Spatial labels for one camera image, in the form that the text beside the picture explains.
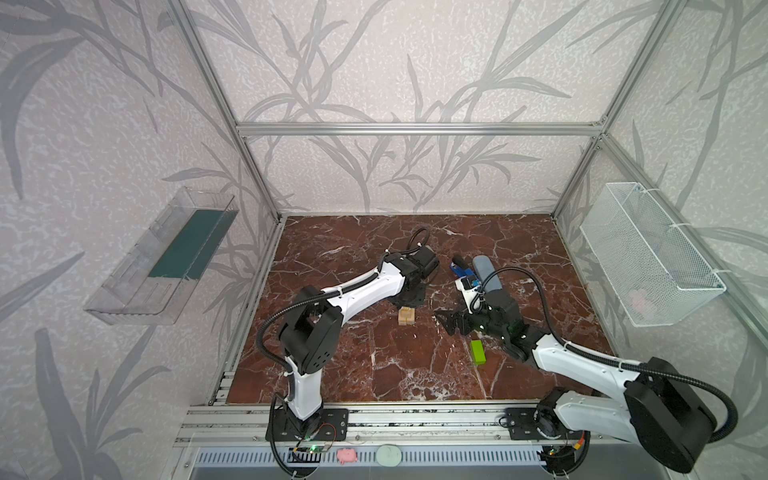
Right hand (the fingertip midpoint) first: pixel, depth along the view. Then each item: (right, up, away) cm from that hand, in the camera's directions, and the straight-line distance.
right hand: (447, 297), depth 84 cm
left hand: (-8, 0, +4) cm, 10 cm away
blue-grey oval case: (+15, +7, +17) cm, 24 cm away
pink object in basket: (+46, +1, -10) cm, 48 cm away
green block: (+9, -16, 0) cm, 18 cm away
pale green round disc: (-16, -33, -16) cm, 40 cm away
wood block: (-12, -7, +6) cm, 15 cm away
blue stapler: (+7, +7, +17) cm, 19 cm away
